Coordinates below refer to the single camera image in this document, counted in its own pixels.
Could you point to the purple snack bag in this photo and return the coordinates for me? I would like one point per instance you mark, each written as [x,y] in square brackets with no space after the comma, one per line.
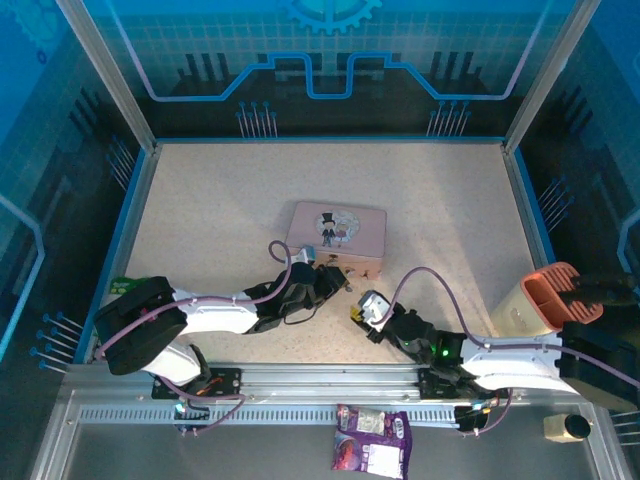
[372,445]

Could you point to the pink tin box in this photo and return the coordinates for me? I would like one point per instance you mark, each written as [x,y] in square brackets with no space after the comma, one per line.
[335,225]

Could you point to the black round cap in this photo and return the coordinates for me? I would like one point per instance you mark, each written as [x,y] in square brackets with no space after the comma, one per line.
[577,426]

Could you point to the small circuit board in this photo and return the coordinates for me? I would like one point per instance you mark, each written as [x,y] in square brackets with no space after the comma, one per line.
[472,415]
[184,406]

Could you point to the aluminium frame post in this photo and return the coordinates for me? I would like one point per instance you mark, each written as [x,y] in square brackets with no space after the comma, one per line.
[550,75]
[105,75]

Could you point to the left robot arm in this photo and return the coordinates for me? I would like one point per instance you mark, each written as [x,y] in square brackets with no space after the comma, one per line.
[215,315]

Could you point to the right small circuit board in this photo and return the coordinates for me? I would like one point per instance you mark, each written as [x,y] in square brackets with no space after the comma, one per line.
[472,415]

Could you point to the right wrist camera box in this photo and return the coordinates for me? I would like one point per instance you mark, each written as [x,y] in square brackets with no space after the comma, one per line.
[374,306]

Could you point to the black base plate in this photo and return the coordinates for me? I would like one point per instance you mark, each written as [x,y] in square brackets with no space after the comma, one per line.
[227,382]
[430,387]

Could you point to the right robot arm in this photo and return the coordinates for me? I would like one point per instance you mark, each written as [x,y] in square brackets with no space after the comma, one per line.
[510,360]

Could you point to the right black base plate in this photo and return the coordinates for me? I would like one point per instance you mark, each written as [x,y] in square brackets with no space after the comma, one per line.
[430,387]

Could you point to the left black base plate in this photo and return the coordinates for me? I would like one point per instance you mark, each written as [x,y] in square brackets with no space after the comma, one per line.
[227,382]

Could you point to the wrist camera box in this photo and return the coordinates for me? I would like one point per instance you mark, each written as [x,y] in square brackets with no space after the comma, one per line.
[306,254]
[374,306]

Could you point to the left small circuit board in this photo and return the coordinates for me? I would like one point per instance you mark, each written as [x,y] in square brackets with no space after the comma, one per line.
[184,406]

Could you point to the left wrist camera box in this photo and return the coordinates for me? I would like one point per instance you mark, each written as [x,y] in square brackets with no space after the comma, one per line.
[306,254]

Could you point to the beige bin with orange rim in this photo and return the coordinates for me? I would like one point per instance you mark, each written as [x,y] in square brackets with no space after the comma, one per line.
[520,310]

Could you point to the aluminium rail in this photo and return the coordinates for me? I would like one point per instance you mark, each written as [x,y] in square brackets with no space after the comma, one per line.
[325,380]

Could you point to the green packet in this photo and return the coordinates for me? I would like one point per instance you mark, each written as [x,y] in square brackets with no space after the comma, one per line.
[122,286]

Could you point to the small beige black cylinder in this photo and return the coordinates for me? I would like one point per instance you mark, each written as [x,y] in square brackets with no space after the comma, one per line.
[555,429]

